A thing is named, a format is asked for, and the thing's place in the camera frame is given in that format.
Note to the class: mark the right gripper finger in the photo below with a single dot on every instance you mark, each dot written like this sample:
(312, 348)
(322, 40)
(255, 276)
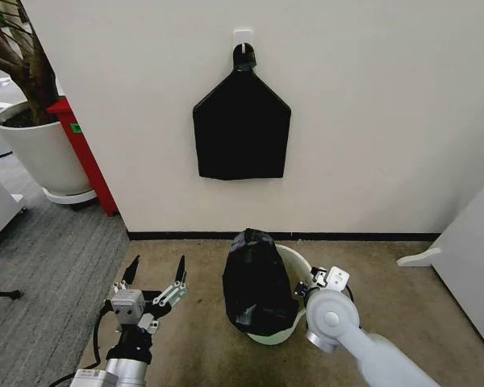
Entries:
(301, 291)

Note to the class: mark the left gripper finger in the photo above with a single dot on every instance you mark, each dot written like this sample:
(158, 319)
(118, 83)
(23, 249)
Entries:
(130, 272)
(180, 274)

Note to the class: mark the white trash bin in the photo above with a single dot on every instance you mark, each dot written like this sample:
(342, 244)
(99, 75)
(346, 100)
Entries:
(295, 262)

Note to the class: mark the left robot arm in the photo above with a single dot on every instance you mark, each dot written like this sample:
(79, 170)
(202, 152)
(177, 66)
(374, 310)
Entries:
(123, 371)

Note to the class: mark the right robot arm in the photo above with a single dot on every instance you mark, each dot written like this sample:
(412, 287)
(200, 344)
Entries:
(335, 318)

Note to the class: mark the crumpled black garbage bag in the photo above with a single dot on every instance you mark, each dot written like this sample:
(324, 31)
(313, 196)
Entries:
(258, 282)

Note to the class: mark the flat black hanging bag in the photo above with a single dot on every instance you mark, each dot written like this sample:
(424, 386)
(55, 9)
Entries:
(242, 129)

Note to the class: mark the white pot saucer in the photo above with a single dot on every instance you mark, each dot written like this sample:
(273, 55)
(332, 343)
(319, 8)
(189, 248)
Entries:
(70, 199)

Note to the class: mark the red cabinet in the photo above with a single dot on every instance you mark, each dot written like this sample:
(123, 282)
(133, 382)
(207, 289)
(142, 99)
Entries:
(93, 169)

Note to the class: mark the black stand leg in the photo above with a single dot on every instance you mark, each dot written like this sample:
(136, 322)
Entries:
(4, 294)

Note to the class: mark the white planter pot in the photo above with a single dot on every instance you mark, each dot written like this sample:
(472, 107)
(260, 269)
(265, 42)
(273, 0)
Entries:
(44, 155)

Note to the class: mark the white board furniture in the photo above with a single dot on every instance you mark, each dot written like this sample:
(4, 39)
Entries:
(468, 262)

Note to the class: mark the green label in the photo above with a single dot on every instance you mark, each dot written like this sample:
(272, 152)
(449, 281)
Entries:
(76, 128)

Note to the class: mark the potted tree plant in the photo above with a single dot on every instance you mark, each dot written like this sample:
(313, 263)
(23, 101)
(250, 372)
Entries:
(28, 60)

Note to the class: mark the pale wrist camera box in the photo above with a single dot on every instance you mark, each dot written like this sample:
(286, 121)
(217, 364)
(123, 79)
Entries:
(126, 307)

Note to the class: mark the white wall hook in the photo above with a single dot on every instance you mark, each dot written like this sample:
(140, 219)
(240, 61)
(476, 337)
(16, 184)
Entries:
(242, 34)

